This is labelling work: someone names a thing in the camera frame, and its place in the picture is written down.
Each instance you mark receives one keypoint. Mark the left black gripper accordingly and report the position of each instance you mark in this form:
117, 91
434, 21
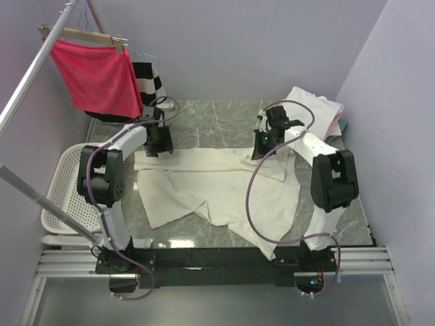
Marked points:
166, 146

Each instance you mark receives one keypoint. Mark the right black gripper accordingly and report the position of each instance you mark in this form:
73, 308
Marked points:
258, 149

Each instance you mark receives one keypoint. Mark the cream white t shirt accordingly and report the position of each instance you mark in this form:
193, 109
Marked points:
212, 183

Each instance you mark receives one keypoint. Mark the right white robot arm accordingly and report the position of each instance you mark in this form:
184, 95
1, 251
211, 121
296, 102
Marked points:
334, 181

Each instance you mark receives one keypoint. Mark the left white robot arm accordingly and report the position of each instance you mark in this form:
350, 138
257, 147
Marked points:
101, 176

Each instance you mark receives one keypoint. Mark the black white striped cloth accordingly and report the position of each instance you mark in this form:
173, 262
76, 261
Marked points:
150, 90

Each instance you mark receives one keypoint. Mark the folded white t shirt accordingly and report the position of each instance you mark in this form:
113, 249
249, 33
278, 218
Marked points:
323, 109

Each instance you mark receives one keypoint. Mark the folded blue t shirt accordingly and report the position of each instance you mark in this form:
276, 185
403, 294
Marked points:
343, 124

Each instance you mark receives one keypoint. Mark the red hanging towel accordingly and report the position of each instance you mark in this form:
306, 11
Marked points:
99, 79

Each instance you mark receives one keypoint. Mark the wooden clip hanger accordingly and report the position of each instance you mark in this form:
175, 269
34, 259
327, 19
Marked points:
81, 34

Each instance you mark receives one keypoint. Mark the white plastic laundry basket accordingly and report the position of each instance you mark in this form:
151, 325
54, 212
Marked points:
63, 190

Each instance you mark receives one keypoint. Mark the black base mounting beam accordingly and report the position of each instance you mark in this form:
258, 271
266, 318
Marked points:
212, 266

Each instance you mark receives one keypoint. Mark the silver clothes rack pole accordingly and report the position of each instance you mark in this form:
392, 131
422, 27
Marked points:
34, 68

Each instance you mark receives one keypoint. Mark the blue wire hanger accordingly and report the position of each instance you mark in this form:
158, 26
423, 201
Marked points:
154, 59

